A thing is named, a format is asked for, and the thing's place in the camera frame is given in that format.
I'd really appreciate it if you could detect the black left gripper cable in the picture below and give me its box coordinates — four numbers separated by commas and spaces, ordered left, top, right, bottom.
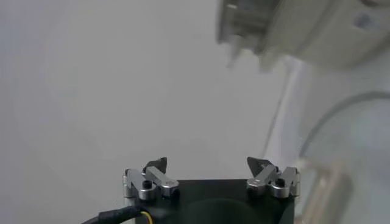
80, 205, 155, 224

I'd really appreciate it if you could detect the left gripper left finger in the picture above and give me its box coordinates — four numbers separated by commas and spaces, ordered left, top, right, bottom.
122, 156, 180, 201

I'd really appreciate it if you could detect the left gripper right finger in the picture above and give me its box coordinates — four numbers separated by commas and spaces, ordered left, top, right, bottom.
246, 156, 301, 199

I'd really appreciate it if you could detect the white electric cooker base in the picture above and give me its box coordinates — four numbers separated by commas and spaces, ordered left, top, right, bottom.
215, 0, 390, 74

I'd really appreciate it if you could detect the glass pot lid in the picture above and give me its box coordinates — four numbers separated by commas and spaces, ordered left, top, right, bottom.
298, 90, 390, 224

